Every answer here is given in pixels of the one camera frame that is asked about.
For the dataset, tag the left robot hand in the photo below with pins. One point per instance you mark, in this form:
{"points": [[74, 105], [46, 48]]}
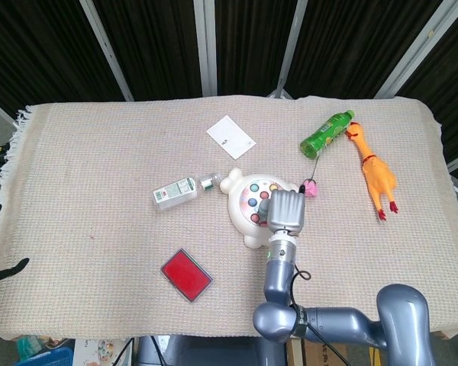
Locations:
{"points": [[11, 268]]}

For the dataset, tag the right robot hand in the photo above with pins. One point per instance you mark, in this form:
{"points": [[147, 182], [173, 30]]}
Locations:
{"points": [[286, 211]]}

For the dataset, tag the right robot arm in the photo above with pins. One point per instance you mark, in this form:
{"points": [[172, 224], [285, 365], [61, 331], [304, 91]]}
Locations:
{"points": [[278, 282]]}

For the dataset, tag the white bear whack-a-mole toy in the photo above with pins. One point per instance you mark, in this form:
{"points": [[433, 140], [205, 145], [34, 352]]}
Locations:
{"points": [[236, 213]]}

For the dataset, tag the pink artificial rose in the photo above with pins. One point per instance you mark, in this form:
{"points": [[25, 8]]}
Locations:
{"points": [[312, 188]]}

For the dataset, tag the green drink bottle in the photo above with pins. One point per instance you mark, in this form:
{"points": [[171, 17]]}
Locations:
{"points": [[326, 133]]}

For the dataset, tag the white paper card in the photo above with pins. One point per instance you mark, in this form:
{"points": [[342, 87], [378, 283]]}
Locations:
{"points": [[229, 137]]}

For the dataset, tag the blue plastic basket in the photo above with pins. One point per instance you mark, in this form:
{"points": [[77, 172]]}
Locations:
{"points": [[46, 358]]}

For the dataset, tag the beige woven tablecloth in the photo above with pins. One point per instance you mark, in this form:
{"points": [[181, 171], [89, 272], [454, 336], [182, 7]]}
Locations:
{"points": [[99, 228]]}

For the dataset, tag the yellow rubber chicken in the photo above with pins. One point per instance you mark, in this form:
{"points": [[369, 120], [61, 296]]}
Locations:
{"points": [[379, 179]]}

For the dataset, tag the clear plastic bottle green label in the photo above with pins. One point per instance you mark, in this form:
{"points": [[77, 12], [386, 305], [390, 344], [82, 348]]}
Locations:
{"points": [[175, 192]]}

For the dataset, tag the red ink pad case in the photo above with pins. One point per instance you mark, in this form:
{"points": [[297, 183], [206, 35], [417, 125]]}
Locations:
{"points": [[187, 276]]}

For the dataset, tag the white printed box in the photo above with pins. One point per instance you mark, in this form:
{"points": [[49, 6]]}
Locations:
{"points": [[99, 350]]}

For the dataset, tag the brown cardboard box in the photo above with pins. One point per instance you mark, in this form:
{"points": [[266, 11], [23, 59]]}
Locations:
{"points": [[317, 358]]}

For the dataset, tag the dark ribbed partition panel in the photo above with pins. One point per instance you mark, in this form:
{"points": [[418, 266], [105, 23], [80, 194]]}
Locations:
{"points": [[156, 49], [347, 45], [34, 49], [450, 76], [252, 45]]}

